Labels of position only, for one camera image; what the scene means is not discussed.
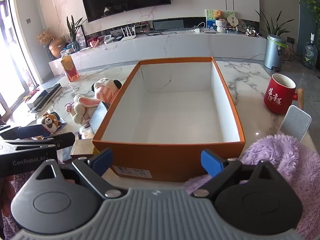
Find potted plant blue pot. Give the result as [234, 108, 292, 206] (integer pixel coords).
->
[66, 15, 87, 52]

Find green blue painting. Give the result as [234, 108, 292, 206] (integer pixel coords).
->
[205, 9, 237, 29]

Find purple fluffy blanket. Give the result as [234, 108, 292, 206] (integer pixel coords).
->
[184, 134, 320, 240]

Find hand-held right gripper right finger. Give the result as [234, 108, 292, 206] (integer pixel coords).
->
[192, 149, 279, 198]

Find hanging green vines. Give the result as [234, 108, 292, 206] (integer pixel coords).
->
[280, 0, 320, 23]

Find red mug with wooden handle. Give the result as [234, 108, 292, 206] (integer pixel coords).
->
[263, 73, 305, 115]

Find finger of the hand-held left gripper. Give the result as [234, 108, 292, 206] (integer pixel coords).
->
[0, 124, 48, 140]
[0, 132, 75, 153]

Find decorative plate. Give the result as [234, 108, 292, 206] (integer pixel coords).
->
[236, 19, 248, 33]

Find silver pedal trash can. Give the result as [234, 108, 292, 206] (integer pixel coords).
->
[264, 34, 287, 72]

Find panda plush pink striped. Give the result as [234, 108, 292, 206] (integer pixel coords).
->
[91, 77, 122, 104]

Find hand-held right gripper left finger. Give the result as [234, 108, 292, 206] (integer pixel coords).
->
[35, 148, 128, 200]

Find brown kraft box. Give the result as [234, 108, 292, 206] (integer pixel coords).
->
[70, 139, 97, 157]

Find orange cardboard box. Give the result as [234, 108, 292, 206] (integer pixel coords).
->
[92, 57, 246, 182]

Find copper vase dried flowers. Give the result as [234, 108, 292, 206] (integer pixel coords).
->
[37, 29, 66, 60]

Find teddy bear in white pot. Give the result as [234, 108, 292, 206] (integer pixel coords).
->
[213, 10, 227, 33]

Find long-leaf potted plant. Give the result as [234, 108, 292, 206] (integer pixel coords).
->
[255, 9, 295, 48]

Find white marble tv cabinet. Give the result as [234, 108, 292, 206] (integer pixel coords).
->
[49, 29, 267, 77]

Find white bunny plush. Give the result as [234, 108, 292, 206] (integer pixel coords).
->
[64, 94, 105, 125]

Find silver set-top box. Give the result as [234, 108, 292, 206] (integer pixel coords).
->
[26, 90, 54, 112]

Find black keyboard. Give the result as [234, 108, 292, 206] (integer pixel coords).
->
[31, 83, 62, 105]

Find yellow drink bottle red label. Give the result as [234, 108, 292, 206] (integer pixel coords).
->
[60, 50, 79, 82]

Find red panda plush sailor outfit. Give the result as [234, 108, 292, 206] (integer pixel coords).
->
[40, 112, 66, 134]

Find clear water jug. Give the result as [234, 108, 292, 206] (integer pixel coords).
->
[302, 33, 316, 69]

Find black cables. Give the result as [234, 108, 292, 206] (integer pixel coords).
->
[146, 29, 173, 36]

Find white router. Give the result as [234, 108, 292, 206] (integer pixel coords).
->
[120, 25, 137, 40]

